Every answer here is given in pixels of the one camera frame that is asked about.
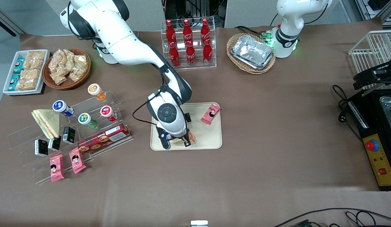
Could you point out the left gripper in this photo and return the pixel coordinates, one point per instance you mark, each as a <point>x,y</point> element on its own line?
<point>365,76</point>

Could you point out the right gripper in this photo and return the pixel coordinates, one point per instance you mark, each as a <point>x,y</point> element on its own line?
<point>183,137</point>

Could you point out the sandwich orange filling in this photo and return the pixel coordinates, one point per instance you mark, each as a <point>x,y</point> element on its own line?
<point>178,143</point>

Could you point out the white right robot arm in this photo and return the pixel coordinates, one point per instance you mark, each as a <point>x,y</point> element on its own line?
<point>119,37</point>

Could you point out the beige serving tray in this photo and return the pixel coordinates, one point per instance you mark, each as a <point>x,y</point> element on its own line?
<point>208,135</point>

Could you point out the aluminium foil tray stack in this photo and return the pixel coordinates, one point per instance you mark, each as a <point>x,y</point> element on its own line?
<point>252,50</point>

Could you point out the wrapped sandwich green filling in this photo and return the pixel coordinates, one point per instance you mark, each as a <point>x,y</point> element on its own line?
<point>48,121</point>

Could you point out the grey metal lever bar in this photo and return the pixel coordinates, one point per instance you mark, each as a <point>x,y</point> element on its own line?
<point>370,91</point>

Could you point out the pink snack packet with girl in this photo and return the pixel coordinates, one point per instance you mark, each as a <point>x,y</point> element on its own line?
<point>210,115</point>
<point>56,168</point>
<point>77,160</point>

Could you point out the steel food container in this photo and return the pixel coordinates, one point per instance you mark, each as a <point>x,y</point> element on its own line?
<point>389,113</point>

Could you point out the clear acrylic bottle rack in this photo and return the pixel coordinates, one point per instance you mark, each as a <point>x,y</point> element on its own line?
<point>197,63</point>

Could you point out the red cookie box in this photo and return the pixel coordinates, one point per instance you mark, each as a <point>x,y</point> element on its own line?
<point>103,138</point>

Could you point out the red cap drink bottle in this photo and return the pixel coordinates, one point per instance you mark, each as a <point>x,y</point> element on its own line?
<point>106,111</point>

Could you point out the red cola bottle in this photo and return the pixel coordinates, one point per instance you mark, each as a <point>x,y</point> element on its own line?
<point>191,56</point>
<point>174,56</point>
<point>187,31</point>
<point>170,31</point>
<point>205,30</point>
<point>208,54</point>

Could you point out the clear acrylic tiered stand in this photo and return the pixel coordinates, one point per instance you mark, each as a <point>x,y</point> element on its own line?
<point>113,96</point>

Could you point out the black sealing machine yellow panel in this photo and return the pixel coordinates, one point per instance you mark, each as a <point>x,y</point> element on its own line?
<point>380,164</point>

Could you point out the light woven wicker basket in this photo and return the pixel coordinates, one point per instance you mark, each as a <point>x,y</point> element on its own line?
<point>252,71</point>

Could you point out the green cap drink bottle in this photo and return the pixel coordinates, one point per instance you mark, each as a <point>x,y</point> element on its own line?
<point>84,118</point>

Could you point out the orange cap drink bottle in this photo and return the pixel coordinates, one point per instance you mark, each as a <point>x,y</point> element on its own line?
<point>94,89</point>

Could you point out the clear bag of crackers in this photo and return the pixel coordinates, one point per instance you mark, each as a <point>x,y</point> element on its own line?
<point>58,78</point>
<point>80,61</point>
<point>76,73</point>
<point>56,60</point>

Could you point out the dark brown wicker basket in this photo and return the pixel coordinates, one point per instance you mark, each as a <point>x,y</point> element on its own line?
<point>69,85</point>

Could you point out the blue cap drink bottle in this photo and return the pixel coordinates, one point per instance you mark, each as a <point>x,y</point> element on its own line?
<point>59,106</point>

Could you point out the black equipment rack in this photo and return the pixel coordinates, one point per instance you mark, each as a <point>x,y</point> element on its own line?
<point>176,9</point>

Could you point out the clear rice cracker pack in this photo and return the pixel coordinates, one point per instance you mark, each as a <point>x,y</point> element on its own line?
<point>30,74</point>
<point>35,59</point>
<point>26,84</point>

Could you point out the white rectangular plastic bin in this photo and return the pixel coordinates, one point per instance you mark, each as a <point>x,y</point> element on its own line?
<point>21,92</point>

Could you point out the teal snack packet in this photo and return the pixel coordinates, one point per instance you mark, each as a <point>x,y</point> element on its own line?
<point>14,82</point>
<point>18,66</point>

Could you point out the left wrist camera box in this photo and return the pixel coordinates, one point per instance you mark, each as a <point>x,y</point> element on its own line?
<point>364,85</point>

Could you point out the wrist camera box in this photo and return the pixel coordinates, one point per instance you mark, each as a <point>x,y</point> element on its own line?
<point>166,142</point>
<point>364,85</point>

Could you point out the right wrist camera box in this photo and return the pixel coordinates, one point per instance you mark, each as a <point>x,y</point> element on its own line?
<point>166,142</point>

